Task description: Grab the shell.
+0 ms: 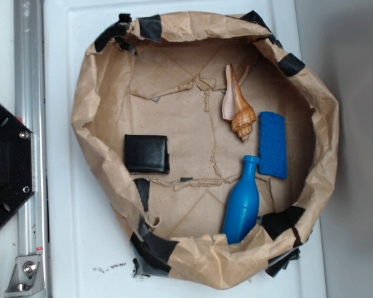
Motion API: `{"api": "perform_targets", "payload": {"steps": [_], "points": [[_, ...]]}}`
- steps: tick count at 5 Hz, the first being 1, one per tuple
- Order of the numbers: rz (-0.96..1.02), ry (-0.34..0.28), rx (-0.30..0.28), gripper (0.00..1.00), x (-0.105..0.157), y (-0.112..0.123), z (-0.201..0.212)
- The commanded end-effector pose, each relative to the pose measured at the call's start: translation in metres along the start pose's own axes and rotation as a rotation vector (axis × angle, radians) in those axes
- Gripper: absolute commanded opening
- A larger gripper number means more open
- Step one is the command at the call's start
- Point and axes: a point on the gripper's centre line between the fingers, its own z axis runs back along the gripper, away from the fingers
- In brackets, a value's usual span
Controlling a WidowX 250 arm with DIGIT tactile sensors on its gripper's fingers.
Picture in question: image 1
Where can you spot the blue sponge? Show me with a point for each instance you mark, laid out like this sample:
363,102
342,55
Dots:
273,145

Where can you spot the black leather wallet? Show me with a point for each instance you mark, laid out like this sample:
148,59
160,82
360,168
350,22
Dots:
146,154

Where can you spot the blue plastic bottle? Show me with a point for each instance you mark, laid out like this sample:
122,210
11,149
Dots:
243,203

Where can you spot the brown paper bag bin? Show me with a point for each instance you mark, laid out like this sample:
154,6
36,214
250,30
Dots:
165,75

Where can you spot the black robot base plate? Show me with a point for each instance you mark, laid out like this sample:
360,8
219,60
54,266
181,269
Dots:
16,170

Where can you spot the white plastic tray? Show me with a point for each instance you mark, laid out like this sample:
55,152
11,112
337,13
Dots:
89,251

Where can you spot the aluminium rail frame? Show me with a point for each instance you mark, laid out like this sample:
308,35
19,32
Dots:
31,274

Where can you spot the orange and pink conch shell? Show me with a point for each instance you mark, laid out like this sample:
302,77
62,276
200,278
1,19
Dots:
235,108

